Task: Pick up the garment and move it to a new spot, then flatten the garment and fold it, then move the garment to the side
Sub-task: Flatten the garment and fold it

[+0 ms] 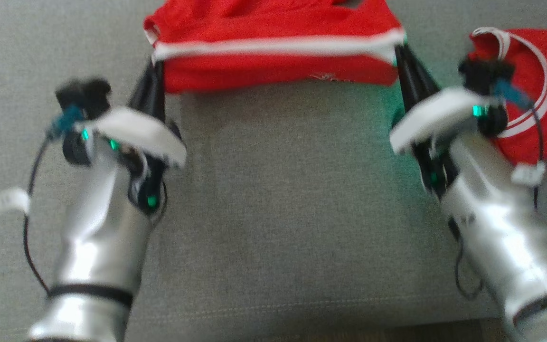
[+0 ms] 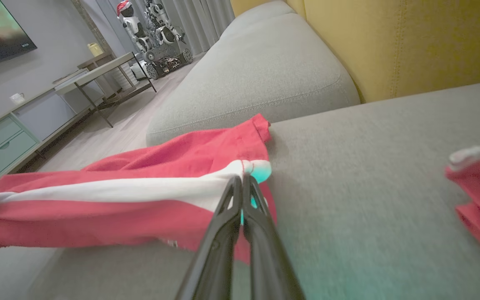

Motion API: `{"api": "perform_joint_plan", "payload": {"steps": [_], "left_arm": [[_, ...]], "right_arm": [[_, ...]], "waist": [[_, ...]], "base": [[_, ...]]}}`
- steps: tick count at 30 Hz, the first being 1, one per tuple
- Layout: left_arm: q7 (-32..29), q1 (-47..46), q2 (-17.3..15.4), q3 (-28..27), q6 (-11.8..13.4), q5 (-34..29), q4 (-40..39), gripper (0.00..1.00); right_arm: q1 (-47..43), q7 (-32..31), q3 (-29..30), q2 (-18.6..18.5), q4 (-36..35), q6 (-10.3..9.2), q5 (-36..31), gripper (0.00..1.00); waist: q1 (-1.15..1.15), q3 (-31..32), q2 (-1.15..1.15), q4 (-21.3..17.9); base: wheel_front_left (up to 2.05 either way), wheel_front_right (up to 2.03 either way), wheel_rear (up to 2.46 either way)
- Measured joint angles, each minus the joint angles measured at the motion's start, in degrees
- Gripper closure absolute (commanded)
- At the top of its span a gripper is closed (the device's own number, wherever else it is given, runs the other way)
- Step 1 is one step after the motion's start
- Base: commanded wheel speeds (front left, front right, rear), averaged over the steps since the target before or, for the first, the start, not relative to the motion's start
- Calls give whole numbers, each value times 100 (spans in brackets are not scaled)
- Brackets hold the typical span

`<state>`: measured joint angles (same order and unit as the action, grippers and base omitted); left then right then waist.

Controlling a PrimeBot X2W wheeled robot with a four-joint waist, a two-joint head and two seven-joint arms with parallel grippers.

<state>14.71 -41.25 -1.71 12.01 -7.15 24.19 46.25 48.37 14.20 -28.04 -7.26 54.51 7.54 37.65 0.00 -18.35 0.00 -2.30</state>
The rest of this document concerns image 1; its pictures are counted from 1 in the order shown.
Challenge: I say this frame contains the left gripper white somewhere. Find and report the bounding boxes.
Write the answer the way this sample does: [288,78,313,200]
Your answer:
[94,59,188,215]

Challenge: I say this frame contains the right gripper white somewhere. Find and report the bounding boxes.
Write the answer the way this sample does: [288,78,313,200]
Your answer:
[389,43,493,198]

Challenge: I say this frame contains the red basketball shorts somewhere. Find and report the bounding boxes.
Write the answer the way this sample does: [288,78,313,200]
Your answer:
[142,0,406,95]

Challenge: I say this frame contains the large grey sofa seat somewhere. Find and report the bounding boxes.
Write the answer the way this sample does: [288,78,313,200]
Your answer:
[0,0,547,342]

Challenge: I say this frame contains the right cable white tag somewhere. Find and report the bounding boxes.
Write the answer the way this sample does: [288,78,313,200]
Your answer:
[510,161,547,187]

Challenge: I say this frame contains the cable white tag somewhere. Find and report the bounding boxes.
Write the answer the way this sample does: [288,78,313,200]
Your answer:
[0,186,32,216]
[510,161,547,187]

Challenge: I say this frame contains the left cable white tag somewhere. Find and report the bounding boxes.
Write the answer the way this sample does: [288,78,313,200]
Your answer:
[0,186,32,216]

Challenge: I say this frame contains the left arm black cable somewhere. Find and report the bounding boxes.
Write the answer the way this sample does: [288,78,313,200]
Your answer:
[22,135,54,296]

